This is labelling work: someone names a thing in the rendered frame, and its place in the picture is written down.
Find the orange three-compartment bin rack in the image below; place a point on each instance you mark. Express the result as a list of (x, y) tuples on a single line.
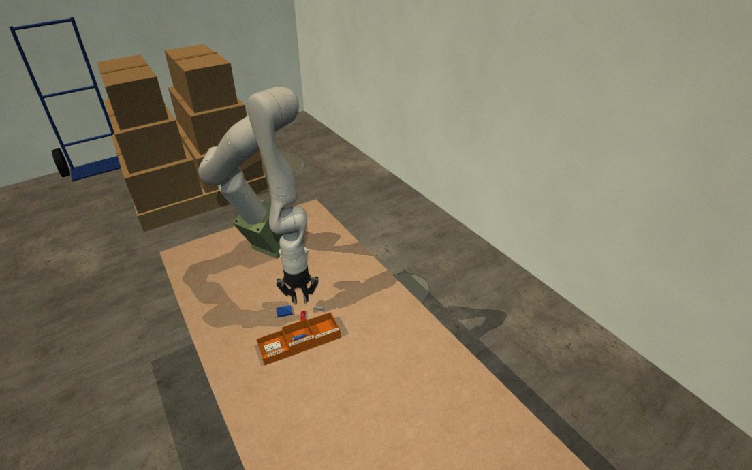
[(319, 330)]

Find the blue rectangular block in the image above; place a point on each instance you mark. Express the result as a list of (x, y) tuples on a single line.
[(284, 311)]

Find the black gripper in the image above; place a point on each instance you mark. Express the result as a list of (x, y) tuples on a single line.
[(294, 282)]

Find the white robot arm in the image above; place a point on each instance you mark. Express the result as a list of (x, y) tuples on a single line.
[(267, 111)]

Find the white domino tile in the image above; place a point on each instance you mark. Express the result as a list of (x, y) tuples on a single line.
[(272, 346)]

